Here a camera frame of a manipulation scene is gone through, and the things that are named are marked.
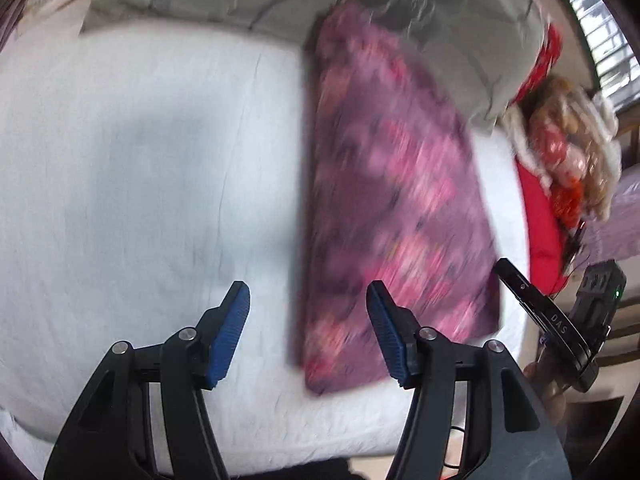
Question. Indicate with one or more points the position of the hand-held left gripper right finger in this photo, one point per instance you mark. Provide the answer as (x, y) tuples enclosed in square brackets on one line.
[(387, 335)]

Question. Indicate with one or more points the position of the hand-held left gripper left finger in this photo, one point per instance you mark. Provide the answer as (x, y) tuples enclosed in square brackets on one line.
[(232, 330)]

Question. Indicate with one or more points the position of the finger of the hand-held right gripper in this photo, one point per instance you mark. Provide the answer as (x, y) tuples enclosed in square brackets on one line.
[(550, 317)]

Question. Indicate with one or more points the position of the purple floral garment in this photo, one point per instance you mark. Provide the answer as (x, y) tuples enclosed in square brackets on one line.
[(390, 185)]

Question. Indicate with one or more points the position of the person's right hand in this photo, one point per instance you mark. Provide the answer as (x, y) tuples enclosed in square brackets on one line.
[(547, 380)]

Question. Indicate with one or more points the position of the red pillow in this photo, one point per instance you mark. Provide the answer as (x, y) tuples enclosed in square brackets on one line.
[(540, 230)]

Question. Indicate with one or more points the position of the lavender cushion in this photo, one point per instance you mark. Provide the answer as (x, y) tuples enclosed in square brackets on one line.
[(612, 215)]

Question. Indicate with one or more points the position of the white quilted bed sheet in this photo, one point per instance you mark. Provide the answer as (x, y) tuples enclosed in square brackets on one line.
[(125, 160)]

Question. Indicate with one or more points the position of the red fabric edge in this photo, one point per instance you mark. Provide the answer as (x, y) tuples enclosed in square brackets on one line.
[(546, 57)]

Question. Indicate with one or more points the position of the window with blinds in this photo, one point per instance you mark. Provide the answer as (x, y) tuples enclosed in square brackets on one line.
[(600, 20)]

